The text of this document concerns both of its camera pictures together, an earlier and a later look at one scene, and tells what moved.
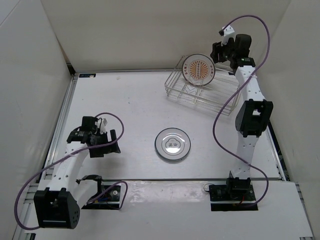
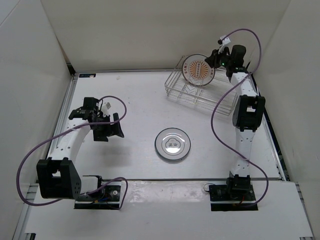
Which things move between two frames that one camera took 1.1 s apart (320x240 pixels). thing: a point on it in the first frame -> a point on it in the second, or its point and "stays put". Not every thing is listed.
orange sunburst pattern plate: x=198 y=69 stays put
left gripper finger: x=112 y=148 -> x=115 y=129
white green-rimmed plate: x=172 y=146 stays put
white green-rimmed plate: x=172 y=143 stays put
